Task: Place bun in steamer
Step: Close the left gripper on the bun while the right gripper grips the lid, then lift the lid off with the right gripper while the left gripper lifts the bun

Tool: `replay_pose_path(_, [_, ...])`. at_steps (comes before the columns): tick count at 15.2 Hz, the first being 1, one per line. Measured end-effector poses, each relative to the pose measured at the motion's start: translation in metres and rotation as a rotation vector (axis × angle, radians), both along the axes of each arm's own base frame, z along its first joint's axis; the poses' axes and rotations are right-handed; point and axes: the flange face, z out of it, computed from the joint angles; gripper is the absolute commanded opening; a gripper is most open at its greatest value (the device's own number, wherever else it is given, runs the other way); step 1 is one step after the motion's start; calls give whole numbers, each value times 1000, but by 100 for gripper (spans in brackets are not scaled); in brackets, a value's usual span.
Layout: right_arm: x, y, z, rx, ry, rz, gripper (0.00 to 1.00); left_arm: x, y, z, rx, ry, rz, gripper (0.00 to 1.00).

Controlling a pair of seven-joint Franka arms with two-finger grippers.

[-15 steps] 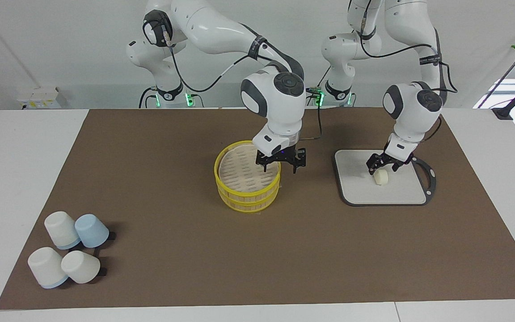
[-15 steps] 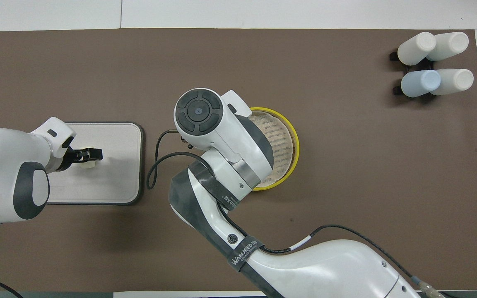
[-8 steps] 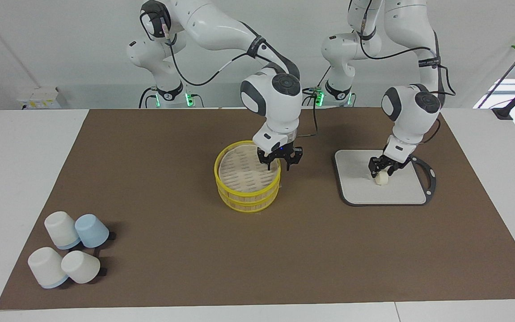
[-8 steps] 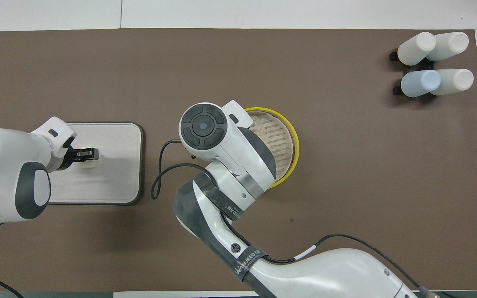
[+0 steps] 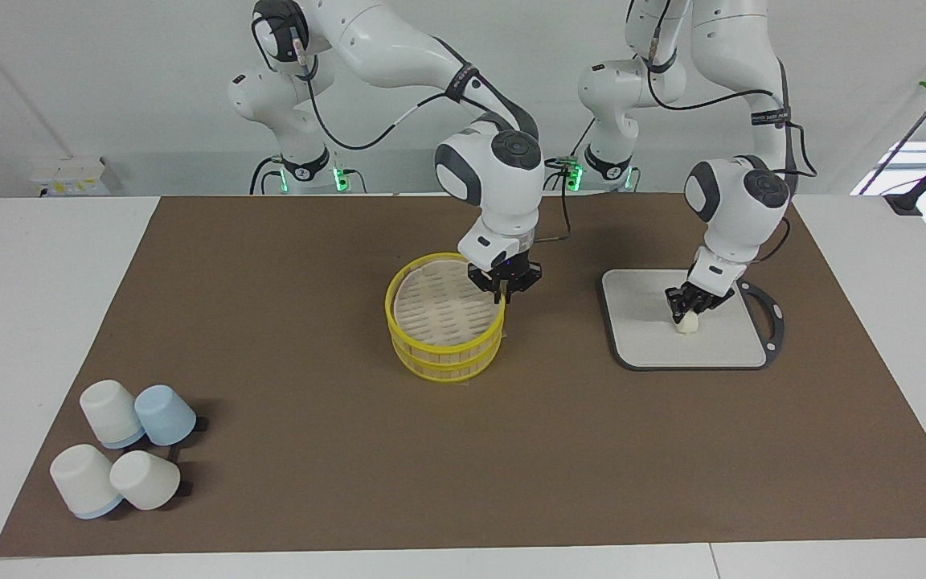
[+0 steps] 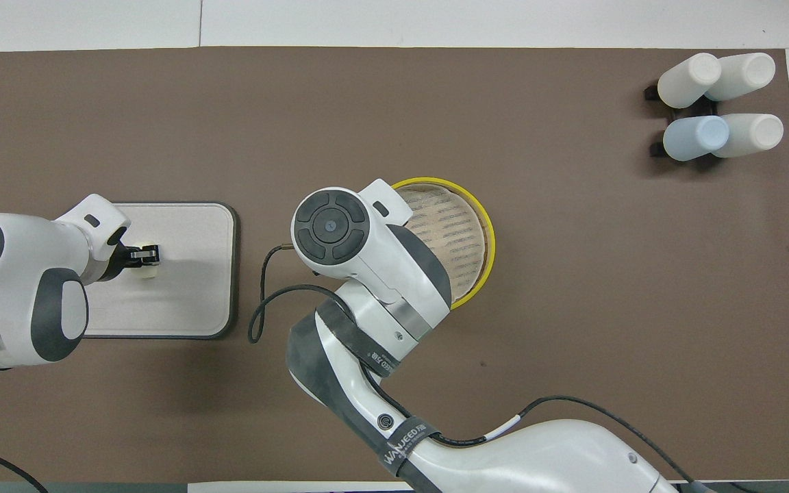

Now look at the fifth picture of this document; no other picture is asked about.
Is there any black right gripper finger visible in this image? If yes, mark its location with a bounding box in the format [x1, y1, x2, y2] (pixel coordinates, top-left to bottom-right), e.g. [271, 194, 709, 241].
[467, 265, 506, 306]
[506, 262, 545, 303]

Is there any yellow steamer basket tier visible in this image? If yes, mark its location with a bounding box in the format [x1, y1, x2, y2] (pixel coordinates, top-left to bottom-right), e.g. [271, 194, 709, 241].
[391, 326, 504, 384]
[385, 253, 506, 349]

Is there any grey cutting board dark rim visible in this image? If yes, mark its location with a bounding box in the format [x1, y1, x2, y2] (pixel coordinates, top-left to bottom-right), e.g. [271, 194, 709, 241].
[598, 268, 785, 372]

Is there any brown table mat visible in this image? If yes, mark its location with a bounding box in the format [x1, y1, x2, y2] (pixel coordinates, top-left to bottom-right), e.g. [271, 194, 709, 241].
[0, 193, 926, 558]

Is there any light blue cup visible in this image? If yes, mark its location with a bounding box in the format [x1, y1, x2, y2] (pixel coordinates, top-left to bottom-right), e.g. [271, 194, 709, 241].
[134, 385, 197, 446]

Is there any plain white cup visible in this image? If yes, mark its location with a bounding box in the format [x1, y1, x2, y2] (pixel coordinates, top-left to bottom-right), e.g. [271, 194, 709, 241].
[109, 450, 182, 511]

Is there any white cup with blue rim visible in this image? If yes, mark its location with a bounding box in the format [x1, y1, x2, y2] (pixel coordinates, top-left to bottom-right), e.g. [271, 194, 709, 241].
[80, 380, 146, 450]
[50, 444, 124, 519]

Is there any white power box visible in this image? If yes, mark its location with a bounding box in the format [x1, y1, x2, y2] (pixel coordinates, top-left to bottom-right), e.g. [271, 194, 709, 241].
[31, 156, 111, 197]

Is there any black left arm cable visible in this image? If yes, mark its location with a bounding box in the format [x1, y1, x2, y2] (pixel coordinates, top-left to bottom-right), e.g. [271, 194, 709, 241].
[646, 44, 819, 262]

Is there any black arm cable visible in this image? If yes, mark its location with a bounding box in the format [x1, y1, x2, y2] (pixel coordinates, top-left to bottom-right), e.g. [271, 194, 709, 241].
[646, 44, 819, 262]
[251, 14, 574, 243]

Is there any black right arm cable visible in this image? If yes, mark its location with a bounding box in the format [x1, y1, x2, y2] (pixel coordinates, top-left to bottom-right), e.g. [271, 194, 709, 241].
[251, 14, 574, 243]

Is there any black right base cable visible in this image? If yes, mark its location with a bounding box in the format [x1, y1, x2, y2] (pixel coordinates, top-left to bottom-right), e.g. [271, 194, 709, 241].
[249, 155, 285, 195]

